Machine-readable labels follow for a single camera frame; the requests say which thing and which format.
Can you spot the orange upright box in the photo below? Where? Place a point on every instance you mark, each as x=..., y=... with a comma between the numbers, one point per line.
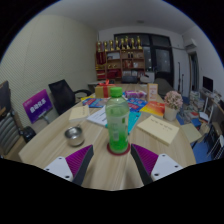
x=152, y=92

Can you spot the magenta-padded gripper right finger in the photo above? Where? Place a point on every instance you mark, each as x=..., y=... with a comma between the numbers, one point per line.
x=161, y=166

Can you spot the black tripod stand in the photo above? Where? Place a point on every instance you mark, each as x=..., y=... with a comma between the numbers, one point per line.
x=180, y=76

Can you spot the yellow and red book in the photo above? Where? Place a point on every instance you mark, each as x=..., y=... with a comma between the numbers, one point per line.
x=153, y=108

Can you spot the small wooden side table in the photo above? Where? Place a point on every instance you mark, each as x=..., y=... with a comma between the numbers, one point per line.
x=191, y=132

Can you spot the small metal cup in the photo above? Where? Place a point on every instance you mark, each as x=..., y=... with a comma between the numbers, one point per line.
x=74, y=136

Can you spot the pink flowers in white pot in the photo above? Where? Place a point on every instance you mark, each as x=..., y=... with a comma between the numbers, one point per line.
x=173, y=101

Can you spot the green drink bottle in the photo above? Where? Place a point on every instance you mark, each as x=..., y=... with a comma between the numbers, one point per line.
x=117, y=123

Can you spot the black framed glass door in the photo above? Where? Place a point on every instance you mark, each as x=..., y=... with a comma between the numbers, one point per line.
x=161, y=58

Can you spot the white-seat wooden stool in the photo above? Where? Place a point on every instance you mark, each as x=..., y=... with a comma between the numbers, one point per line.
x=147, y=77

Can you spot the long wooden wall desk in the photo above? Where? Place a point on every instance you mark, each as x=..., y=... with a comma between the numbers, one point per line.
x=215, y=100

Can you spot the beige flat book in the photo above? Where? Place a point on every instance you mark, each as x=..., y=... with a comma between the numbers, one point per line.
x=158, y=129

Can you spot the white paper booklet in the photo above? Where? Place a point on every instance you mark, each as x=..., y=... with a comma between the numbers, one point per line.
x=98, y=116

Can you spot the black office chair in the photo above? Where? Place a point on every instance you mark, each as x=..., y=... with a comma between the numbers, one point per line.
x=61, y=95

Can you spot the white wall air conditioner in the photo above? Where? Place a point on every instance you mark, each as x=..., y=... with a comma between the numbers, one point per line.
x=190, y=43

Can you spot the grey striped chair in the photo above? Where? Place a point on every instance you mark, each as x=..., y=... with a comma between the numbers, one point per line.
x=8, y=133

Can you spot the grey armchair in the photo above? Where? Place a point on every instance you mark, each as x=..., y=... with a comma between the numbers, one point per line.
x=163, y=86

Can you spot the wooden shelf unit with trophies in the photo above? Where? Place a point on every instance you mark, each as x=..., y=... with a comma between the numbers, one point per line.
x=120, y=60

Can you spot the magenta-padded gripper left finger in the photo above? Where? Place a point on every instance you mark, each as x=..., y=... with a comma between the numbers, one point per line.
x=63, y=166

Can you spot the gift box with red ribbon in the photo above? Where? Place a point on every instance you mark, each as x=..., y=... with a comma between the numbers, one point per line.
x=101, y=91

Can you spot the blue and red magazine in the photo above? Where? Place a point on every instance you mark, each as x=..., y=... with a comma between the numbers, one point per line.
x=136, y=104
x=95, y=102

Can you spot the black computer monitor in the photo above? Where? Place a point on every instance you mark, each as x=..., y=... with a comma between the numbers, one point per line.
x=207, y=84

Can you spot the dark swivel chair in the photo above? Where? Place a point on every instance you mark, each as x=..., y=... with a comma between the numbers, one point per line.
x=130, y=79

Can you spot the purple sign board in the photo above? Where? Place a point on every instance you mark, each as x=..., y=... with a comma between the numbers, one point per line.
x=37, y=106

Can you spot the cream thick book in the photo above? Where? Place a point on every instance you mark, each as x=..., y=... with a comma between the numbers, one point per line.
x=79, y=113

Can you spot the pink packet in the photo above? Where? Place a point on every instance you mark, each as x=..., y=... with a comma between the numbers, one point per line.
x=135, y=94

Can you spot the book stacks on floor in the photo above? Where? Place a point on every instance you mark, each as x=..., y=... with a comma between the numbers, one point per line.
x=193, y=106

